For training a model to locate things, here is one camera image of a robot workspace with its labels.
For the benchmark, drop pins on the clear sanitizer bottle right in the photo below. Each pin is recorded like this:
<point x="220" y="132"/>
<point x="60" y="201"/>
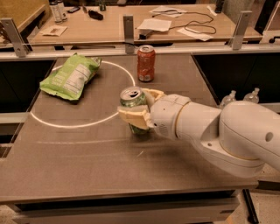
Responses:
<point x="253" y="96"/>

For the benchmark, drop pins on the middle metal bracket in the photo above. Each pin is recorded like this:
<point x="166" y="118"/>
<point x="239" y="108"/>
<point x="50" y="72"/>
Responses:
<point x="128" y="28"/>

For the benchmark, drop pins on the red coke can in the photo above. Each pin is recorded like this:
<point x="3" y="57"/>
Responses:
<point x="146" y="63"/>

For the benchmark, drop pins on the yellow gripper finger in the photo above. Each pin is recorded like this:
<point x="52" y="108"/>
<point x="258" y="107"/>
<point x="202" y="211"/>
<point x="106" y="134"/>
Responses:
<point x="138" y="116"/>
<point x="152" y="95"/>

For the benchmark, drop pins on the white paper sheet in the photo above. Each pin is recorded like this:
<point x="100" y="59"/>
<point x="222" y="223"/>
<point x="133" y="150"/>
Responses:
<point x="155" y="25"/>
<point x="196" y="35"/>

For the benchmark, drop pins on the white paper sheet centre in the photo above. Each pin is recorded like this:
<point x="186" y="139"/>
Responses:
<point x="155" y="25"/>

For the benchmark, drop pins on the right metal bracket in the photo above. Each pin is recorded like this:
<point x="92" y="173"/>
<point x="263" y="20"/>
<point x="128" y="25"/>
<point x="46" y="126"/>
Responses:
<point x="243" y="20"/>

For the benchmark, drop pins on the small paper card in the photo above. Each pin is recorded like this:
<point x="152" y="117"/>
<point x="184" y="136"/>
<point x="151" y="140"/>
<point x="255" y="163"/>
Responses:
<point x="54" y="30"/>

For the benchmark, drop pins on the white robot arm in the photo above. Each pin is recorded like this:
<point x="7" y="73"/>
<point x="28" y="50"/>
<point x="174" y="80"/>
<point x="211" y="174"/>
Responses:
<point x="240" y="139"/>

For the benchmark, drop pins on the green soda can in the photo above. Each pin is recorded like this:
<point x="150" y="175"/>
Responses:
<point x="131" y="97"/>

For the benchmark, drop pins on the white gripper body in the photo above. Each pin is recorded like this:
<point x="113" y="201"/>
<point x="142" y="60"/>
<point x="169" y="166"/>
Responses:
<point x="164" y="115"/>

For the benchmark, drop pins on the clear sanitizer bottle left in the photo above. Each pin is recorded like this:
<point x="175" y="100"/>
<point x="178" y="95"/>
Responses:
<point x="227" y="99"/>

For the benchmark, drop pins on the clear sanitizer bottle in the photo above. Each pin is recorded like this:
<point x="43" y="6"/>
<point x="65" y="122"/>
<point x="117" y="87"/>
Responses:
<point x="253" y="96"/>
<point x="227" y="99"/>

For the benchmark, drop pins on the white paper sheet right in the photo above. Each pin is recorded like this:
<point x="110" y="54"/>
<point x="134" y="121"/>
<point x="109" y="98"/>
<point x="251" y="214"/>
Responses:
<point x="196" y="35"/>

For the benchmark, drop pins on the black computer mouse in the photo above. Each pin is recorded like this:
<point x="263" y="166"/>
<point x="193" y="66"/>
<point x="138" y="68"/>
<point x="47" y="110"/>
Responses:
<point x="95" y="15"/>

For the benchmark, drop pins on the black phone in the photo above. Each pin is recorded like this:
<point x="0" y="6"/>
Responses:
<point x="74" y="9"/>

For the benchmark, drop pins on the metal bracket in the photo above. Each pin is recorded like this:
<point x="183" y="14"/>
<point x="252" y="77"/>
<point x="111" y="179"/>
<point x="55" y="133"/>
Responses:
<point x="128" y="28"/>
<point x="20" y="48"/>
<point x="243" y="20"/>

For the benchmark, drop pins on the green chip bag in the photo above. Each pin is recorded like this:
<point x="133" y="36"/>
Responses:
<point x="68" y="81"/>

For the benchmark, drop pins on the white papers far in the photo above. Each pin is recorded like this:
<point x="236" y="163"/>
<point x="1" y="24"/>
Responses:
<point x="167" y="11"/>

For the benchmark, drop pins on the left metal bracket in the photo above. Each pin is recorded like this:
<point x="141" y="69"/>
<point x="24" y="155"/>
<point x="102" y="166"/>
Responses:
<point x="20" y="48"/>

